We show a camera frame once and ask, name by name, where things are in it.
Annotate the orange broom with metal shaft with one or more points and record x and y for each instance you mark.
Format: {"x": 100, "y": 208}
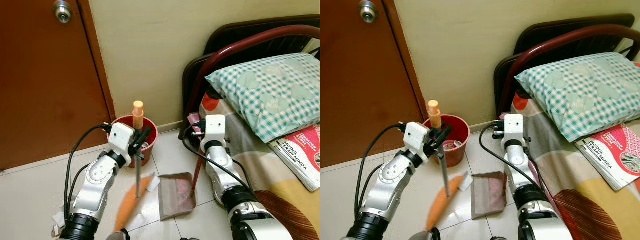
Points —
{"x": 138, "y": 172}
{"x": 444, "y": 172}

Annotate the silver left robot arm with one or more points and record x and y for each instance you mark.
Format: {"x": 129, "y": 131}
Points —
{"x": 387, "y": 182}
{"x": 97, "y": 180}

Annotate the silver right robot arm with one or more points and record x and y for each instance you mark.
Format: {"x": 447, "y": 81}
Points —
{"x": 537, "y": 200}
{"x": 235, "y": 195}

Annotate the red plastic bucket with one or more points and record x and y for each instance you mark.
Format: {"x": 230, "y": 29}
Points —
{"x": 461, "y": 132}
{"x": 151, "y": 134}

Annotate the white paper scrap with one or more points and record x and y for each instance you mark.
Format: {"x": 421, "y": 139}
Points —
{"x": 465, "y": 181}
{"x": 58, "y": 223}
{"x": 153, "y": 184}

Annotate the green checked pillow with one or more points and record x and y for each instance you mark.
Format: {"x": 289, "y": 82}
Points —
{"x": 270, "y": 95}
{"x": 580, "y": 95}

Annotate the brown wooden door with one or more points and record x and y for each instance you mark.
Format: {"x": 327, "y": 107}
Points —
{"x": 355, "y": 80}
{"x": 40, "y": 80}

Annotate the colourful patterned bed sheet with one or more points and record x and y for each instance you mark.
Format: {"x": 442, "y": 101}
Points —
{"x": 280, "y": 205}
{"x": 595, "y": 210}

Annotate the red and white book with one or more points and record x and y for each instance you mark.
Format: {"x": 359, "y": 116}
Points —
{"x": 302, "y": 155}
{"x": 612, "y": 155}

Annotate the dark wooden headboard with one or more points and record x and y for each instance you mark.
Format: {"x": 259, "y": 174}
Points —
{"x": 235, "y": 35}
{"x": 550, "y": 30}

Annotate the silver round door knob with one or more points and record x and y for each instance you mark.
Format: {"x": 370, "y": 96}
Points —
{"x": 367, "y": 11}
{"x": 62, "y": 11}

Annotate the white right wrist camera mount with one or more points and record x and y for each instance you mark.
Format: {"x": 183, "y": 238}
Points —
{"x": 215, "y": 129}
{"x": 513, "y": 127}

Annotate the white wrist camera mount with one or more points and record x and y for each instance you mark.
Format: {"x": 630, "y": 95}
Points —
{"x": 120, "y": 136}
{"x": 215, "y": 129}
{"x": 513, "y": 127}
{"x": 416, "y": 135}

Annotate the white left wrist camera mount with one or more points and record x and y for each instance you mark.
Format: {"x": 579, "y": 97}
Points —
{"x": 416, "y": 135}
{"x": 120, "y": 136}

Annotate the brown wooden door frame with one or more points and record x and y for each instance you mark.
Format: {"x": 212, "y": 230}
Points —
{"x": 97, "y": 55}
{"x": 405, "y": 55}

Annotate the dark red metal bed rail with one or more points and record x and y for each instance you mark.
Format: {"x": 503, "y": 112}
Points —
{"x": 235, "y": 44}
{"x": 550, "y": 41}

